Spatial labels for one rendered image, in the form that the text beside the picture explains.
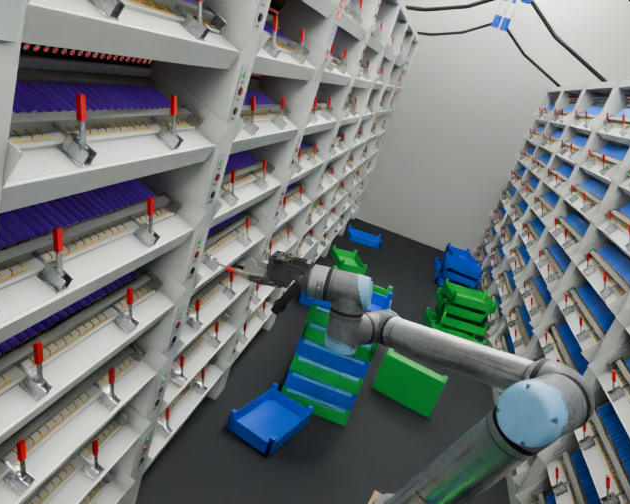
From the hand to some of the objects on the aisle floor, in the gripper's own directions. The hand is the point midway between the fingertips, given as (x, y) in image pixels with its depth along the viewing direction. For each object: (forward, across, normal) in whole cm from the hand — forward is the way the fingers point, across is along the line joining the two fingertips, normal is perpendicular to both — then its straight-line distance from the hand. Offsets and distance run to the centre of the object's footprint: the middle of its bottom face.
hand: (240, 271), depth 153 cm
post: (+28, +21, +72) cm, 80 cm away
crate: (-18, -72, +80) cm, 109 cm away
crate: (-55, -102, +86) cm, 144 cm away
